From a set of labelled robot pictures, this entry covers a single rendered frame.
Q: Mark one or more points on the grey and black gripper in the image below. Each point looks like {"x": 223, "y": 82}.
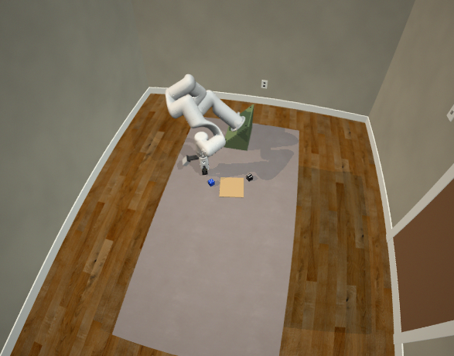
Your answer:
{"x": 204, "y": 165}

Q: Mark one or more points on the tan mat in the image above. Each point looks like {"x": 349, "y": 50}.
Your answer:
{"x": 231, "y": 187}

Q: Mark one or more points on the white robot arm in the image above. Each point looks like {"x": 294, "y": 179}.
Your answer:
{"x": 193, "y": 106}

